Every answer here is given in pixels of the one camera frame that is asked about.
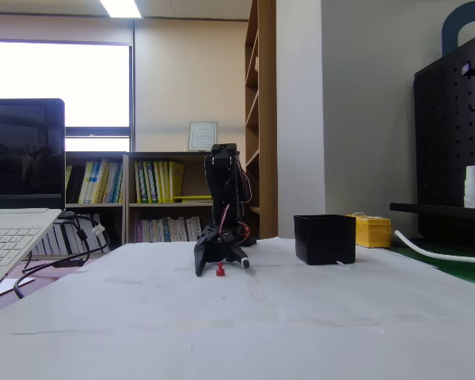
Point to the black binder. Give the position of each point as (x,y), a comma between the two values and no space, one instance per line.
(75,184)

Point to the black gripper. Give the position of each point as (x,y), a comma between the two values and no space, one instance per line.
(217,248)

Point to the yellow book wide cover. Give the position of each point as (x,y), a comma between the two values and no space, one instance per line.
(176,180)

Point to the white card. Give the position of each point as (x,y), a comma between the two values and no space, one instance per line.
(16,286)

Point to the white dropper bottle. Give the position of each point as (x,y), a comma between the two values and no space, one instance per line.
(472,190)

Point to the large bright window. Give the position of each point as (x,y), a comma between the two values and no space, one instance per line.
(59,83)

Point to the white tape tag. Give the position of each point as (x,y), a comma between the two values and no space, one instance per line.
(343,264)

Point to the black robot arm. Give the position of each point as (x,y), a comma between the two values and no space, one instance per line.
(221,178)

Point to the framed white notice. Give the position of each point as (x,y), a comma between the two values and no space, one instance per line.
(202,136)

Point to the yellow cardboard box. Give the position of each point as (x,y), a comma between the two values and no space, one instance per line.
(374,233)

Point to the ceiling light panel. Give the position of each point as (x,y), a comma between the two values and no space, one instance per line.
(120,8)

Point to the white paper sheet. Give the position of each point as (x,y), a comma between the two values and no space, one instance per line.
(277,253)
(340,293)
(134,261)
(340,356)
(162,301)

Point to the white pegboard clip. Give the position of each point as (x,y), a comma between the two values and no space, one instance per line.
(465,69)

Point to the white laptop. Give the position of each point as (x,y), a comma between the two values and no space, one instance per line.
(8,237)

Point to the green white book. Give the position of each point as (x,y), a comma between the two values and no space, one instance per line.
(139,182)

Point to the tall wooden bookshelf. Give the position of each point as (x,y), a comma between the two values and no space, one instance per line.
(267,118)

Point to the flat lying yellow book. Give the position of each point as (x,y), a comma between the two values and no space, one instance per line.
(194,198)

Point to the low dark wooden bookcase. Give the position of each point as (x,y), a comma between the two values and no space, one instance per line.
(182,155)
(95,205)

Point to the small red object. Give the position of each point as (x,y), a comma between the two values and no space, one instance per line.
(220,271)

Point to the black pegboard stand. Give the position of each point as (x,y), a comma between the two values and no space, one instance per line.
(451,158)

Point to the black square container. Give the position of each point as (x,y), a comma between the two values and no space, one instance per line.
(324,239)

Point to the dark teal arch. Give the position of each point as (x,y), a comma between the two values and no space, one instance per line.
(448,35)

